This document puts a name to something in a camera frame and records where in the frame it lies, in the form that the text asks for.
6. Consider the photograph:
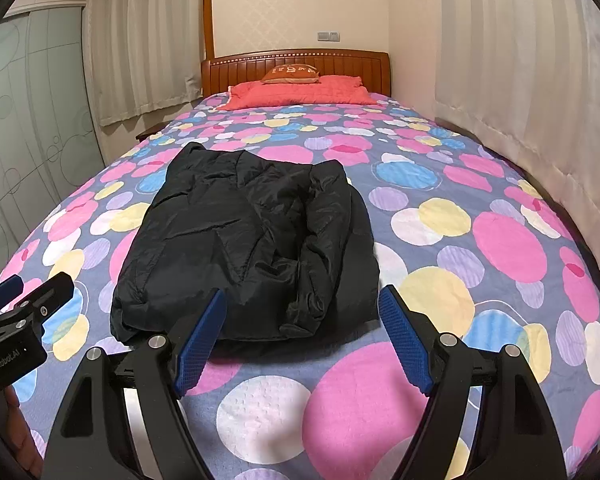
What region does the red quilted pillow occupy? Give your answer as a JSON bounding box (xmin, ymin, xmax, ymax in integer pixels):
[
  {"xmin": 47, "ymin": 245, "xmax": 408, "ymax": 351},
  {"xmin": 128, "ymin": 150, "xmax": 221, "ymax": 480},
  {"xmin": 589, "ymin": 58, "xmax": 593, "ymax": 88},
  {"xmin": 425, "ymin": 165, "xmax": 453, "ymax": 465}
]
[{"xmin": 216, "ymin": 75, "xmax": 376, "ymax": 111}]

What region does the wooden nightstand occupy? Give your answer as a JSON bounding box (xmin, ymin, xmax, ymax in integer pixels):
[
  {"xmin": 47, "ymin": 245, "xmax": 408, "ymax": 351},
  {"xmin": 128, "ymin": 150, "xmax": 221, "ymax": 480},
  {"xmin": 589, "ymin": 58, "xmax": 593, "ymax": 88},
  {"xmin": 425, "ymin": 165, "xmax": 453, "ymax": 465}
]
[{"xmin": 136, "ymin": 121, "xmax": 173, "ymax": 142}]

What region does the small orange cushion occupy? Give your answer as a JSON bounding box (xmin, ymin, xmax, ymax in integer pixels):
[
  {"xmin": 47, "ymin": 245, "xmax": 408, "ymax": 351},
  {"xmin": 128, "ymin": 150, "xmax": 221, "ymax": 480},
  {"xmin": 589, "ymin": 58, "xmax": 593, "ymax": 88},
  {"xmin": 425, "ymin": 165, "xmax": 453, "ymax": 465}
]
[{"xmin": 261, "ymin": 63, "xmax": 321, "ymax": 84}]

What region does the short cream window curtain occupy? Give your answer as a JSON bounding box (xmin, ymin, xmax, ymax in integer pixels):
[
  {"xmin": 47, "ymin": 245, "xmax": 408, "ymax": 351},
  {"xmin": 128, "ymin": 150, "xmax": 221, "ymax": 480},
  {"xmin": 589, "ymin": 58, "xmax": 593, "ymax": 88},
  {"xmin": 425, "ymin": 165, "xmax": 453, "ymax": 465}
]
[{"xmin": 87, "ymin": 0, "xmax": 211, "ymax": 128}]

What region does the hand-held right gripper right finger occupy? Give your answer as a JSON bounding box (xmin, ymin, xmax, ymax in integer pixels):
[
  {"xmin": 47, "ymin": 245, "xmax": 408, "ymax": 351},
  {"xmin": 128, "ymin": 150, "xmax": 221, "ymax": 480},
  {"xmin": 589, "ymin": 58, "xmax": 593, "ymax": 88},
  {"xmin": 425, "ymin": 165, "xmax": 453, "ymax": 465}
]
[{"xmin": 377, "ymin": 284, "xmax": 567, "ymax": 480}]

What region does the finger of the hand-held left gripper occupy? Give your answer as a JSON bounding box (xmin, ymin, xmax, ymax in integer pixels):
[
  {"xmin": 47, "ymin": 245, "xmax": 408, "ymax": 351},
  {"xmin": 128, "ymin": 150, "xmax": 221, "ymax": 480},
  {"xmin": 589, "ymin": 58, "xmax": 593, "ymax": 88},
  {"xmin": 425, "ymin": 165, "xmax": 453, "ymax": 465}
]
[
  {"xmin": 0, "ymin": 275, "xmax": 24, "ymax": 312},
  {"xmin": 15, "ymin": 272, "xmax": 76, "ymax": 322}
]

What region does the polka dot bedspread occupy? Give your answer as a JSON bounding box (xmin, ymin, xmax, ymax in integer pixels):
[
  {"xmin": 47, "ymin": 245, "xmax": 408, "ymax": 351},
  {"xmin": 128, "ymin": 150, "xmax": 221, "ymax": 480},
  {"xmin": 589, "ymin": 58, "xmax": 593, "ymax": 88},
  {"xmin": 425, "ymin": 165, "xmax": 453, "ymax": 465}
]
[{"xmin": 0, "ymin": 91, "xmax": 600, "ymax": 480}]

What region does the frosted glass wardrobe door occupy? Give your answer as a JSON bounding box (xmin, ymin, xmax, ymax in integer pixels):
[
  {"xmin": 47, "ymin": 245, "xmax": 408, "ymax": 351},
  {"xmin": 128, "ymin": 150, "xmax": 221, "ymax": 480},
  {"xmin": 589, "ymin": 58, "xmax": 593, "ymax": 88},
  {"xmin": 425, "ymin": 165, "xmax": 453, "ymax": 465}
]
[{"xmin": 0, "ymin": 5, "xmax": 106, "ymax": 281}]

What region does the black quilted jacket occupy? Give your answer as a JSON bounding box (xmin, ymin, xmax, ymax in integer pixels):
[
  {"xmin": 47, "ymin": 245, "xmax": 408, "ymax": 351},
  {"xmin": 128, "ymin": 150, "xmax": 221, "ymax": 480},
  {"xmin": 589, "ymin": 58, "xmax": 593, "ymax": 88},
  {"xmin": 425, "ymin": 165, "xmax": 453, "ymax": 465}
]
[{"xmin": 110, "ymin": 141, "xmax": 381, "ymax": 346}]

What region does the person's left hand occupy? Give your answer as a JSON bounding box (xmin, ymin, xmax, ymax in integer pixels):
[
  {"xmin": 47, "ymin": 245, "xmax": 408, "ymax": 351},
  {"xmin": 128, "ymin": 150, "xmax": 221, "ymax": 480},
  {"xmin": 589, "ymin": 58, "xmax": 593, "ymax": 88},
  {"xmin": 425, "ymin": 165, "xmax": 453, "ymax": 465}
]
[{"xmin": 0, "ymin": 387, "xmax": 47, "ymax": 478}]

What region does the long cream curtain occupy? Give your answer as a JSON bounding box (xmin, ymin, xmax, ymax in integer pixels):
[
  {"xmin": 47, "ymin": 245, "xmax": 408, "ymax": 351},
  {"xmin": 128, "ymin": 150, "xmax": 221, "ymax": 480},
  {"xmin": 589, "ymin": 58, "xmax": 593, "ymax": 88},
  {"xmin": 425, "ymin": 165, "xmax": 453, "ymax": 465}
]
[{"xmin": 432, "ymin": 0, "xmax": 600, "ymax": 281}]

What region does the wooden wall post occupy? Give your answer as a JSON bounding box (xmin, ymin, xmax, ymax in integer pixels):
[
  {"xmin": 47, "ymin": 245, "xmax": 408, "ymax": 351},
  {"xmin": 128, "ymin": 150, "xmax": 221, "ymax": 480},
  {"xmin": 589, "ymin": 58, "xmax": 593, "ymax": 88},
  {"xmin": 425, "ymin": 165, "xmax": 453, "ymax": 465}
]
[{"xmin": 203, "ymin": 0, "xmax": 218, "ymax": 59}]

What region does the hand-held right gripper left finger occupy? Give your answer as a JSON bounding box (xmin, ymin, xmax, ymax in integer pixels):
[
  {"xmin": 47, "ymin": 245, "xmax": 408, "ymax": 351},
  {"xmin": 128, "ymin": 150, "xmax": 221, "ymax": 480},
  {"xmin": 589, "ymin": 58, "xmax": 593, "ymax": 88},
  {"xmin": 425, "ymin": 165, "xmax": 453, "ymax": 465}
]
[{"xmin": 45, "ymin": 287, "xmax": 229, "ymax": 480}]

